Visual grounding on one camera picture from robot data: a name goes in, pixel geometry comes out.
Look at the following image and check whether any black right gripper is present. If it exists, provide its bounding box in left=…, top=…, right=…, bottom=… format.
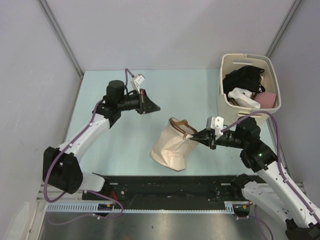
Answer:
left=189, top=127, right=246, bottom=150

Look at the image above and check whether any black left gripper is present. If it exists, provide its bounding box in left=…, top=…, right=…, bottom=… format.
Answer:
left=117, top=89, right=160, bottom=115

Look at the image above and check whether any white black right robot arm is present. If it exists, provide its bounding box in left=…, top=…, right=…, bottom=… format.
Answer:
left=191, top=116, right=320, bottom=240

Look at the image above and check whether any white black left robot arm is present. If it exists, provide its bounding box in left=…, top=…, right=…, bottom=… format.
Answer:
left=42, top=80, right=161, bottom=200

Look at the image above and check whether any cream plastic laundry basket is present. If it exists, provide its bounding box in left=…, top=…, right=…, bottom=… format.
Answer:
left=216, top=53, right=282, bottom=125

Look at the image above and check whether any pink bra cup in basket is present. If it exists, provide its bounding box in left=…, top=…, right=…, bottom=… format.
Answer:
left=254, top=92, right=276, bottom=109

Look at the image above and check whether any white garment in basket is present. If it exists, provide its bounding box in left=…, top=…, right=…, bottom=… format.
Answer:
left=227, top=87, right=261, bottom=109

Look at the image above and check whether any black garment in basket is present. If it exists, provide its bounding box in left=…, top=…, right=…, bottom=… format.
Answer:
left=222, top=65, right=266, bottom=95

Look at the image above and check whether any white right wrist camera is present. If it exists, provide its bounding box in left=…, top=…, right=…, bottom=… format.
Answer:
left=206, top=116, right=224, bottom=138

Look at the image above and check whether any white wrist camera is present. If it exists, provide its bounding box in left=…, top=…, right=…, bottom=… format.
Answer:
left=130, top=74, right=146, bottom=93
left=206, top=116, right=224, bottom=138

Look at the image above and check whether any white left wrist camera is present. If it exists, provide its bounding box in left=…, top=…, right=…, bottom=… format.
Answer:
left=130, top=74, right=146, bottom=93

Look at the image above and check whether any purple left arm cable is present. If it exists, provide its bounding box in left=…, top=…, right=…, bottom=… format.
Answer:
left=43, top=68, right=136, bottom=225

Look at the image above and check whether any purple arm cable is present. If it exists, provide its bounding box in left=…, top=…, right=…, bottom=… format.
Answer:
left=43, top=68, right=136, bottom=225
left=219, top=110, right=320, bottom=240

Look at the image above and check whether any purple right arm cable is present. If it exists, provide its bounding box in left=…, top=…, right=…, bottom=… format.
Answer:
left=219, top=110, right=320, bottom=240

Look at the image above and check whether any grey slotted cable duct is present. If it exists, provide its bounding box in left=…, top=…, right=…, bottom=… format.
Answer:
left=46, top=201, right=249, bottom=214

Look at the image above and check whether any aluminium frame post left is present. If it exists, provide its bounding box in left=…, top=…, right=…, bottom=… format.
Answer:
left=37, top=0, right=84, bottom=79

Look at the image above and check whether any aluminium frame post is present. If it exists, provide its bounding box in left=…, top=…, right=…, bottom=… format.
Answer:
left=265, top=0, right=305, bottom=58
left=37, top=0, right=84, bottom=79

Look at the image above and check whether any aluminium frame post right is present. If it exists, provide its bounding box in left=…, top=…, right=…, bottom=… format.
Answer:
left=265, top=0, right=305, bottom=58

